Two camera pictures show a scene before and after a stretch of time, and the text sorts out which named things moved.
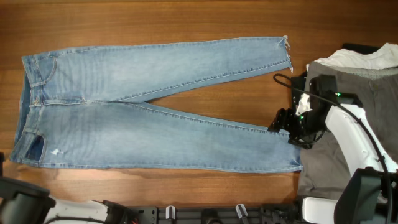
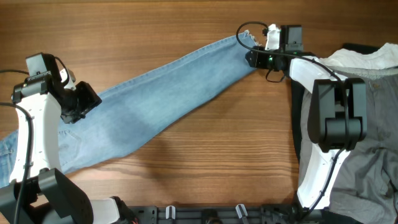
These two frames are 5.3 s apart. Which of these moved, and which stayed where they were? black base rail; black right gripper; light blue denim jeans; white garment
Moved: black right gripper; light blue denim jeans
Stayed: white garment; black base rail
